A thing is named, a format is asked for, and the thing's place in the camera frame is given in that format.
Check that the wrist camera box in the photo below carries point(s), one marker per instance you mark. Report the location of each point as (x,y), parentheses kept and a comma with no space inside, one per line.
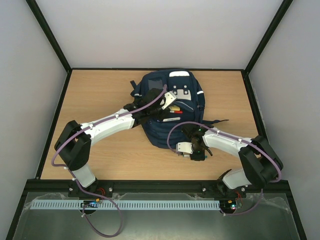
(169,98)
(184,148)

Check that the yellow highlighter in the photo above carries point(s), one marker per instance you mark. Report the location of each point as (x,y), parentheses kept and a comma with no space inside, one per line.
(174,108)

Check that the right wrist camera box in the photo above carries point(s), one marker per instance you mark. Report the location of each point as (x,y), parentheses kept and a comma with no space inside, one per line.
(184,148)

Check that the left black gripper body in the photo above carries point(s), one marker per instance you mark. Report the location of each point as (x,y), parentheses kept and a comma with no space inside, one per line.
(154,113)

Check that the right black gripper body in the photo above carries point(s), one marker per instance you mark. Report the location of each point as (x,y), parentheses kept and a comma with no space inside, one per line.
(197,155)

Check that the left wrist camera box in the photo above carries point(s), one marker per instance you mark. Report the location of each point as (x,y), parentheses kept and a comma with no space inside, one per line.
(169,98)

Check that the light blue cable duct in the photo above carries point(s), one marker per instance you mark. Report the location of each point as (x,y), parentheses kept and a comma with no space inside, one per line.
(126,205)

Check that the purple marker pen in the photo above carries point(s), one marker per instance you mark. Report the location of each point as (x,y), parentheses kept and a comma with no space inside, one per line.
(171,119)

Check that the black aluminium frame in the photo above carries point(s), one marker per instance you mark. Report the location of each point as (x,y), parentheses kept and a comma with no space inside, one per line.
(152,186)

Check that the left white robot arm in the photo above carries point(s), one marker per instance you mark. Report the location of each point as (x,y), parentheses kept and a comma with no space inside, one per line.
(72,149)

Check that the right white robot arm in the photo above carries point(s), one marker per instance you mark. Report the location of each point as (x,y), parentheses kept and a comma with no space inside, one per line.
(260,164)

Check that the navy blue student backpack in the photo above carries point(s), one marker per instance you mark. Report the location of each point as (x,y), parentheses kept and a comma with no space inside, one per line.
(188,106)

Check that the red marker pen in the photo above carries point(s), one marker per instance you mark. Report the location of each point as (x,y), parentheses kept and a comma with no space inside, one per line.
(176,112)

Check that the green marker pen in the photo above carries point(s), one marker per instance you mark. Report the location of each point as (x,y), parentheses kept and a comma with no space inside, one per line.
(194,157)

